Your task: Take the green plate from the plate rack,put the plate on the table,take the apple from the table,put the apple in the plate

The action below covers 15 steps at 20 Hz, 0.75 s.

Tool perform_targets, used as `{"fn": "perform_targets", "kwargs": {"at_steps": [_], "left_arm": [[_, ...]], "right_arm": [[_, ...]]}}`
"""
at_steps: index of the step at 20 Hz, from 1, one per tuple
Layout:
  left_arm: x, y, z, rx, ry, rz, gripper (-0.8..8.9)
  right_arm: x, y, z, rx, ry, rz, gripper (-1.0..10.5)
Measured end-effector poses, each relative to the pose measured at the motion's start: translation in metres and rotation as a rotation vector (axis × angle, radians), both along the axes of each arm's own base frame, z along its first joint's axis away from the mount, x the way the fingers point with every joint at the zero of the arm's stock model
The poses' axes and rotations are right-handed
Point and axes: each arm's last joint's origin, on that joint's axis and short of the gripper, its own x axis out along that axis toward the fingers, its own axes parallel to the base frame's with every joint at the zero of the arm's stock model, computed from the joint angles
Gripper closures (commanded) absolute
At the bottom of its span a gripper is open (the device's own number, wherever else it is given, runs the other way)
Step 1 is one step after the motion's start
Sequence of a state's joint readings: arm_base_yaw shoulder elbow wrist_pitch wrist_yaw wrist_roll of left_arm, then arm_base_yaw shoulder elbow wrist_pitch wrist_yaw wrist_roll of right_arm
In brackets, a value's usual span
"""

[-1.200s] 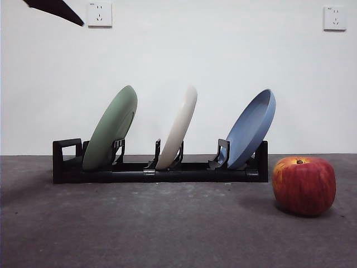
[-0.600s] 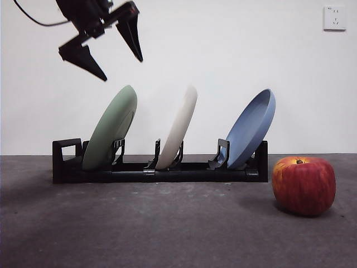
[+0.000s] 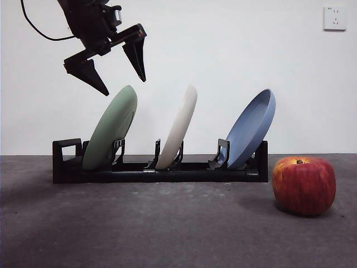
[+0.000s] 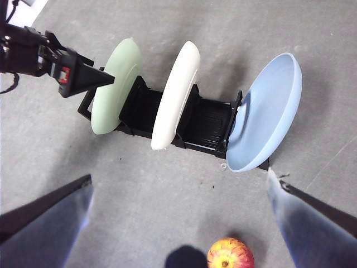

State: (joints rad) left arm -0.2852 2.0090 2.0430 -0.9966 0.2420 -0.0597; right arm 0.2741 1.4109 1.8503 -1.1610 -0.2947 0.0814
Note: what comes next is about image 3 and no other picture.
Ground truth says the pale grey camera box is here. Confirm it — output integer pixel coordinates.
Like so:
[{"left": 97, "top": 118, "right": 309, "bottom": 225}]
[{"left": 110, "top": 7, "right": 123, "bottom": 25}]

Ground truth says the green plate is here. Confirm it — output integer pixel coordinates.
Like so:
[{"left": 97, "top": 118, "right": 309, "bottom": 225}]
[{"left": 82, "top": 85, "right": 138, "bottom": 171}]

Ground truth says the black cable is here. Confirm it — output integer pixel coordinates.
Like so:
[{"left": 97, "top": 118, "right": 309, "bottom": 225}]
[{"left": 20, "top": 0, "right": 75, "bottom": 41}]

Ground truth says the blue plate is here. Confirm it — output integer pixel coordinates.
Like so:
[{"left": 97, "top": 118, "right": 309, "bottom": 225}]
[{"left": 224, "top": 88, "right": 277, "bottom": 169}]

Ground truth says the white wall socket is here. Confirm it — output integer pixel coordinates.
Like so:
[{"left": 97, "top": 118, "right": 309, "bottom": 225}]
[{"left": 323, "top": 6, "right": 348, "bottom": 32}]

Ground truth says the red yellow apple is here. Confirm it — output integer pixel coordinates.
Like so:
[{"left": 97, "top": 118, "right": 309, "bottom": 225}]
[{"left": 272, "top": 156, "right": 336, "bottom": 217}]

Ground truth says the black plate rack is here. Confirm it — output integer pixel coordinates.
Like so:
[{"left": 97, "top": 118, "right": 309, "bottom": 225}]
[{"left": 52, "top": 137, "right": 269, "bottom": 184}]

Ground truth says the cream white plate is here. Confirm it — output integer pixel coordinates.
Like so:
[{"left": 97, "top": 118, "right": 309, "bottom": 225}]
[{"left": 155, "top": 85, "right": 199, "bottom": 170}]

